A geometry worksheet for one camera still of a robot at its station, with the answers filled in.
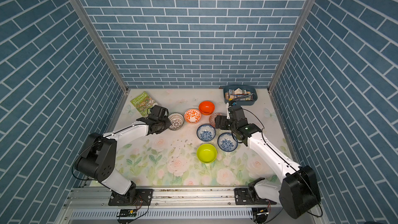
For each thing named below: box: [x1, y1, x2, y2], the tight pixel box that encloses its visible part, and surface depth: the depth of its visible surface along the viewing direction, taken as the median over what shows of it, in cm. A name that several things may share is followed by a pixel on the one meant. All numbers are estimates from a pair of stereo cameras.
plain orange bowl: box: [198, 100, 216, 116], surface depth 107 cm
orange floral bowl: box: [183, 108, 202, 124], surface depth 104 cm
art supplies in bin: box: [224, 87, 254, 101], surface depth 118 cm
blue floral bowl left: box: [196, 123, 217, 143], surface depth 96 cm
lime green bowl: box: [196, 143, 218, 164], surface depth 88 cm
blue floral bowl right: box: [217, 132, 238, 152], surface depth 93 cm
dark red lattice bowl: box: [167, 112, 185, 131], surface depth 100 cm
